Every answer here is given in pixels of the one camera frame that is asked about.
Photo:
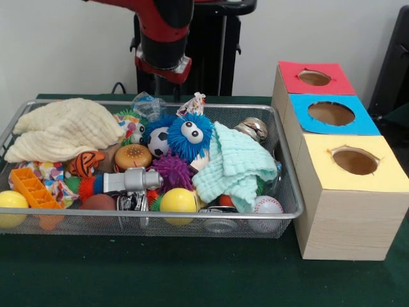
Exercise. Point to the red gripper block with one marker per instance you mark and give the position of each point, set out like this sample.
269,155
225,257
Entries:
166,76

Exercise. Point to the crushed clear plastic bottle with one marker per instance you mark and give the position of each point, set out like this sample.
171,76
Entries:
148,105

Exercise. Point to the cream waffle cloth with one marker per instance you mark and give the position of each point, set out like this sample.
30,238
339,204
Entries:
57,131

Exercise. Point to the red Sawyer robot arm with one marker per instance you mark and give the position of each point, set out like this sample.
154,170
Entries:
159,25

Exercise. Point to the shallow clear mesh bin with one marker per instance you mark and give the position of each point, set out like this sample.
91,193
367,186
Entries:
128,225

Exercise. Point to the wooden box with three holes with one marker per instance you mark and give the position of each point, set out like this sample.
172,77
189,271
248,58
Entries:
348,224

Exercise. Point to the blue spiky toy with eyes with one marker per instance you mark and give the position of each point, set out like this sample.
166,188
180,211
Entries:
179,140

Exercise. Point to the black and white soccer ball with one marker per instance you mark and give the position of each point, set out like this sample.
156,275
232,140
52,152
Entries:
158,142

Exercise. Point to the toy burger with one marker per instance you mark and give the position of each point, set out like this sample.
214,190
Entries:
132,155

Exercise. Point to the silver plastic toy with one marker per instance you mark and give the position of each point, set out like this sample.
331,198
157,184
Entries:
134,180

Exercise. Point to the mint green waffle cloth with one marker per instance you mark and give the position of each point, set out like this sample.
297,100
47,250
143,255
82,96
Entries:
236,160

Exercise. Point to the yellow ball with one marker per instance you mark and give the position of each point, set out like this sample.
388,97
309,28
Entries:
179,199
12,201

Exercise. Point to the white toy baseball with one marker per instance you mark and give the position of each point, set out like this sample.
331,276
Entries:
268,204

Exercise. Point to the long orange toy brick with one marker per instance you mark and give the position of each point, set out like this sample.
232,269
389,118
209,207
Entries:
32,188

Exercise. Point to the dark green tablecloth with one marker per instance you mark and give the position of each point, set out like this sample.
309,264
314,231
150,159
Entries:
191,272

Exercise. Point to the black chair back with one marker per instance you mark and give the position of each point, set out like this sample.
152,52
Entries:
396,64

